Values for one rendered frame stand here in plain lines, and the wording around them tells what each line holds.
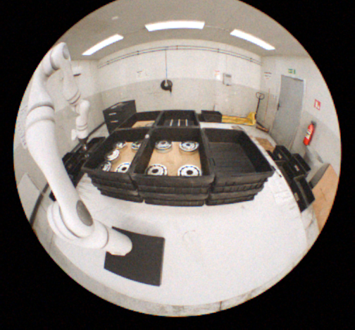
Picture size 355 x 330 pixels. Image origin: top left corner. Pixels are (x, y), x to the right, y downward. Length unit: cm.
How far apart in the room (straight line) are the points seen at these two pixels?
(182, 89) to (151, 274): 381
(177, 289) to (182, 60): 408
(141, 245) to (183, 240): 17
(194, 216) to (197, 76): 360
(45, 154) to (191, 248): 54
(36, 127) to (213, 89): 385
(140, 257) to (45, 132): 47
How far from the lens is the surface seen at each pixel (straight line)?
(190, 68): 373
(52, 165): 23
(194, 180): 36
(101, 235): 32
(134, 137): 77
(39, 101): 28
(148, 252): 47
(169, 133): 70
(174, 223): 53
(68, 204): 22
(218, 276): 55
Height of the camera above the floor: 121
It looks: 37 degrees down
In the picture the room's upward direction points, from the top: 2 degrees counter-clockwise
